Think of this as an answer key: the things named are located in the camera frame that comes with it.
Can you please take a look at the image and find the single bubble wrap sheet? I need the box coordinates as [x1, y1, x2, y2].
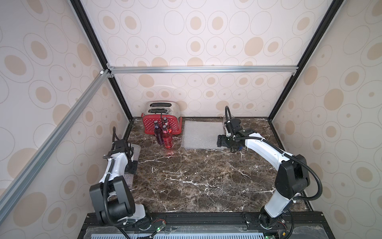
[124, 144, 141, 189]

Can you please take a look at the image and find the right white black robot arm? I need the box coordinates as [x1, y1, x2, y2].
[217, 106, 323, 230]

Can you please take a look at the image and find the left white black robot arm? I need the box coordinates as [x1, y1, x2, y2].
[90, 127, 147, 227]

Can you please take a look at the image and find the clear drinking glass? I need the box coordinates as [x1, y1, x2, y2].
[222, 114, 235, 127]

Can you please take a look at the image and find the red perforated plastic basket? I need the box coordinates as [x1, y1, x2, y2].
[141, 114, 183, 135]

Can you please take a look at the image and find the silver toaster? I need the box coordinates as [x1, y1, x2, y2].
[141, 101, 181, 118]

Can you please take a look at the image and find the horizontal aluminium bar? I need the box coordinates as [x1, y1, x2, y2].
[101, 65, 298, 76]

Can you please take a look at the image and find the left diagonal aluminium bar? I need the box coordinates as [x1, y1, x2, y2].
[1, 69, 110, 223]

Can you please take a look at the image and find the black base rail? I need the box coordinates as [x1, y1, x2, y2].
[78, 212, 334, 239]

